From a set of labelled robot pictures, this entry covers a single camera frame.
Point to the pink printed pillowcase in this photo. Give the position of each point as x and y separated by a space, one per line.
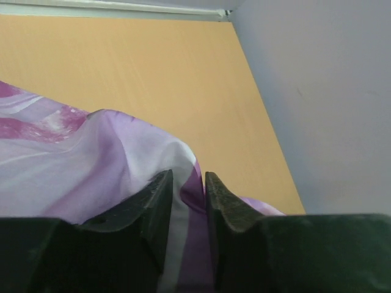
60 162

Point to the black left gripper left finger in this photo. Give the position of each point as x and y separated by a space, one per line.
120 250

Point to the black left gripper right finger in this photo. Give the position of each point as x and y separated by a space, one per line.
255 252

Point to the aluminium rear table rail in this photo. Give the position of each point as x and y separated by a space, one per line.
107 9

